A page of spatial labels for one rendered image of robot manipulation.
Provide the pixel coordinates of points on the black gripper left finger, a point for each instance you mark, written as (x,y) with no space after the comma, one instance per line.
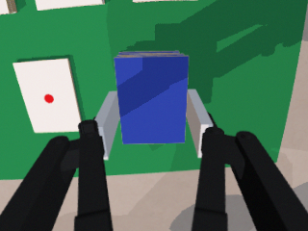
(36,203)

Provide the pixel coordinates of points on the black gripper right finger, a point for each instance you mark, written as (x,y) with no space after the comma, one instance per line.
(270,200)

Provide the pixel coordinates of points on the green felt mat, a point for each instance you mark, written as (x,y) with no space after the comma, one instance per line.
(243,60)

